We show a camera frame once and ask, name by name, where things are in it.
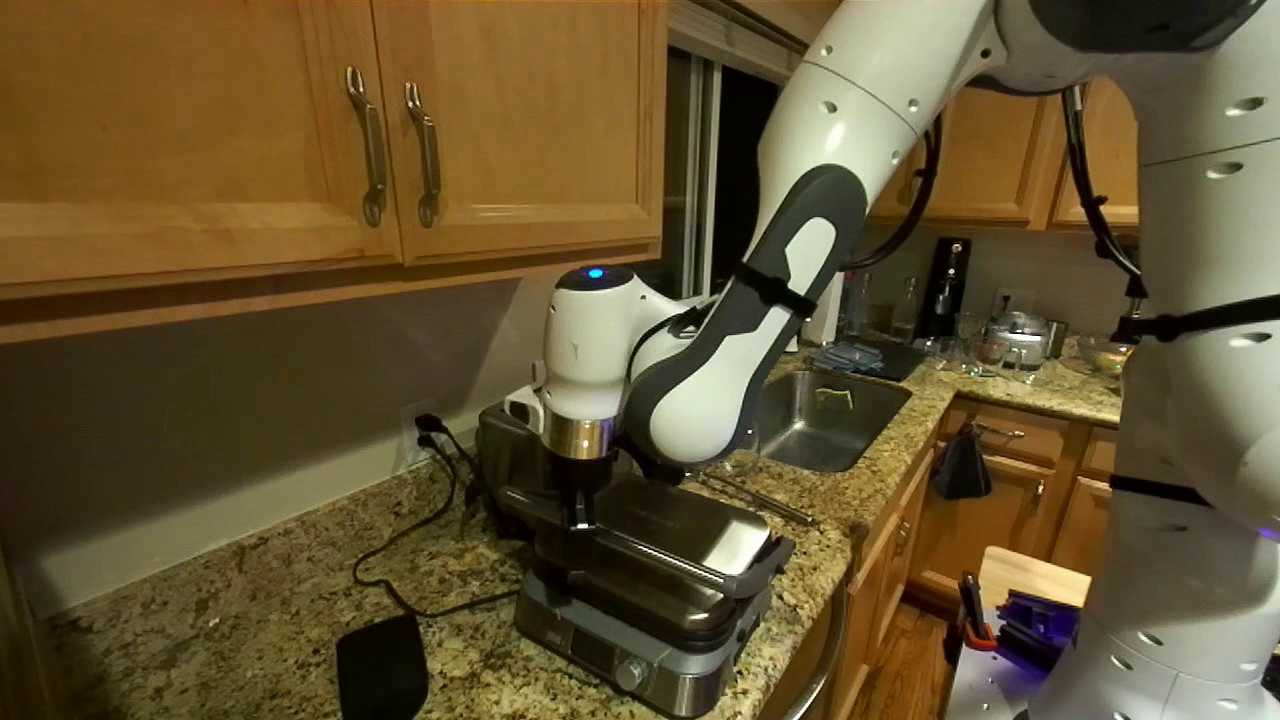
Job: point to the wooden upper wall cabinet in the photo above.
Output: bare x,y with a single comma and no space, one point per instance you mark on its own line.
200,135

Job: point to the stainless steel sink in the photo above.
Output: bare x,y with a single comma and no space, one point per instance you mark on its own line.
824,421

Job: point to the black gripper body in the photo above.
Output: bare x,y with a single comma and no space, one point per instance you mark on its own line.
581,474

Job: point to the light wooden board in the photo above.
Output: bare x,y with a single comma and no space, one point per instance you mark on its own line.
1038,579

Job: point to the silver slot toaster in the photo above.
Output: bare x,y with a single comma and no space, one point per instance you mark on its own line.
506,461

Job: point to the wooden base cabinets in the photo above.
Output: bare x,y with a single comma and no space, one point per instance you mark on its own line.
1014,521

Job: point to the black hanging pot holder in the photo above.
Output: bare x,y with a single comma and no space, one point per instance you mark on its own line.
960,468

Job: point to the wall outlet with plugs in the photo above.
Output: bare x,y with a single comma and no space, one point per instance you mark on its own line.
428,436

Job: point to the black flat pad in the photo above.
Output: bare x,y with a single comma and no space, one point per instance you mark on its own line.
382,666

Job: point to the steel Cuisinart contact grill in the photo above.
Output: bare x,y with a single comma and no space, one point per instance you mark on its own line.
652,586

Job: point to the wooden corner wall cabinets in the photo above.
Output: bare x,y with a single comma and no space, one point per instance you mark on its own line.
1014,161

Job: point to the small bowl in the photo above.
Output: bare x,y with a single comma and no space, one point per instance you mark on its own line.
1109,356

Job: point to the white framed window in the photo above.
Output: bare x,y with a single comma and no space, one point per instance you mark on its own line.
704,174

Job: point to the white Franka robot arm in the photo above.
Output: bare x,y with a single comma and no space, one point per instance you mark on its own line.
854,161

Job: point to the silver kettle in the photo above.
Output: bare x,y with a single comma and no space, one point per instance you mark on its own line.
1023,342

